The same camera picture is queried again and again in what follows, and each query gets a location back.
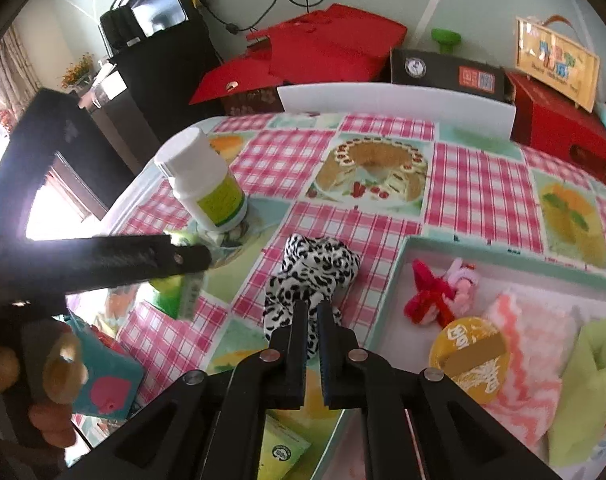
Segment white bottle with green label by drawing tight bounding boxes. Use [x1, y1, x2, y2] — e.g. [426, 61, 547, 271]
[154, 126, 248, 233]

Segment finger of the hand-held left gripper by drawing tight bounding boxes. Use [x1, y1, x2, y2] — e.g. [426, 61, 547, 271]
[0, 87, 214, 306]

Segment white tray with teal rim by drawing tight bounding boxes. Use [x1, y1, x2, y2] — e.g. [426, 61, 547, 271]
[318, 236, 606, 480]

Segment person's left hand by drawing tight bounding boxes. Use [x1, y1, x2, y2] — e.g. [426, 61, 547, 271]
[0, 332, 88, 450]

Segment orange flowers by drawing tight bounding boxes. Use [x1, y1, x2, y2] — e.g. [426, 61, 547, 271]
[62, 52, 96, 88]

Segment teal pouch with red heart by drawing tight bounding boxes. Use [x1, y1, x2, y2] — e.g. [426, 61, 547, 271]
[65, 315, 144, 418]

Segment small red doll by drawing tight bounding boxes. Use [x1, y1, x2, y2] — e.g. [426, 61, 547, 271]
[404, 257, 478, 329]

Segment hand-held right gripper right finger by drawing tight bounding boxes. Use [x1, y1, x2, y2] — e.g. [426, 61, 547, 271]
[317, 301, 564, 480]

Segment pink white wavy cloth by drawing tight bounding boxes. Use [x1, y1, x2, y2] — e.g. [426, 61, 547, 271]
[475, 290, 581, 448]

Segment black box with orange label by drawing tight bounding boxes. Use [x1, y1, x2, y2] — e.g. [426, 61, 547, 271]
[390, 47, 508, 103]

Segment green dumbbell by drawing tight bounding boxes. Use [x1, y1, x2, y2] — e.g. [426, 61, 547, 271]
[431, 27, 461, 53]

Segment leopard print scrunchie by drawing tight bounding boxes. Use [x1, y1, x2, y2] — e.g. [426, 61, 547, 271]
[263, 233, 361, 348]

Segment black power cord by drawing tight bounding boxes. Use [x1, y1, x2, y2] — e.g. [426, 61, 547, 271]
[198, 0, 264, 36]

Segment yellow round badge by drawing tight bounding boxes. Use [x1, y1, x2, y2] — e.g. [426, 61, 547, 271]
[429, 316, 511, 405]

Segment red carton with handle cutout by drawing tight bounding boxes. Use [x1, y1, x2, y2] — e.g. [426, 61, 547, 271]
[505, 71, 606, 186]

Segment black monitor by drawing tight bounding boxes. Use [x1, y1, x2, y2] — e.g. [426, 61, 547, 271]
[99, 0, 191, 56]

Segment red box with gold clasp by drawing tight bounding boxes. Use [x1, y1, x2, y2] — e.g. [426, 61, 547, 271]
[189, 52, 286, 117]

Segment tan case with handle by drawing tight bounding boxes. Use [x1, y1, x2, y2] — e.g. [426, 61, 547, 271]
[514, 15, 600, 113]

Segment patterned curtain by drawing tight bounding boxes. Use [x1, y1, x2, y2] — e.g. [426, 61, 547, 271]
[0, 25, 38, 126]

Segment red flat box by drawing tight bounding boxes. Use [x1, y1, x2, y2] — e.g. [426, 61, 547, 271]
[247, 3, 408, 83]

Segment black cabinet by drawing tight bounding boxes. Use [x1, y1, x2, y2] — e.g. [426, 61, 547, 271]
[90, 15, 224, 171]

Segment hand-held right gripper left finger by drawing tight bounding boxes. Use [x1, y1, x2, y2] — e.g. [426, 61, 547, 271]
[63, 300, 308, 480]

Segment light green packet with emblem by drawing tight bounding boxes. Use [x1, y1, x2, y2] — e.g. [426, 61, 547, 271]
[257, 414, 312, 480]

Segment light green cloth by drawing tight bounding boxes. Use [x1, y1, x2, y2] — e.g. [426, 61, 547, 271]
[548, 317, 606, 466]

